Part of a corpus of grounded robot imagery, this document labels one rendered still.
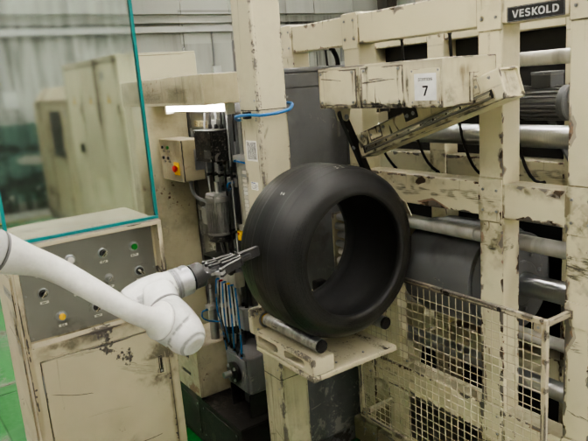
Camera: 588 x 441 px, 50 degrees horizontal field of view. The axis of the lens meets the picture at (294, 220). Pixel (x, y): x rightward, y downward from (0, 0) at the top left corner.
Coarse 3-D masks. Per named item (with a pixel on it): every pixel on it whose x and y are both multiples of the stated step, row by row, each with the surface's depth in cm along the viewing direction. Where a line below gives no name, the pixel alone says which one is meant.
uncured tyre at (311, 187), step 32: (288, 192) 196; (320, 192) 192; (352, 192) 197; (384, 192) 205; (256, 224) 200; (288, 224) 189; (352, 224) 236; (384, 224) 229; (256, 256) 197; (288, 256) 189; (352, 256) 238; (384, 256) 230; (256, 288) 203; (288, 288) 191; (320, 288) 233; (352, 288) 235; (384, 288) 225; (288, 320) 200; (320, 320) 198; (352, 320) 205
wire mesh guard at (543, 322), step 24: (432, 288) 222; (504, 312) 197; (456, 336) 218; (456, 360) 220; (504, 360) 202; (528, 360) 194; (360, 384) 269; (480, 384) 213; (360, 408) 272; (384, 408) 259; (408, 408) 247; (432, 408) 235; (480, 408) 215
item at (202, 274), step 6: (192, 264) 182; (198, 264) 182; (192, 270) 180; (198, 270) 181; (204, 270) 181; (210, 270) 182; (216, 270) 184; (198, 276) 180; (204, 276) 181; (210, 276) 182; (198, 282) 180; (204, 282) 182; (198, 288) 182
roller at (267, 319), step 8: (264, 320) 228; (272, 320) 224; (280, 320) 222; (272, 328) 224; (280, 328) 219; (288, 328) 216; (296, 328) 214; (288, 336) 216; (296, 336) 211; (304, 336) 208; (312, 336) 206; (304, 344) 208; (312, 344) 204; (320, 344) 202; (320, 352) 203
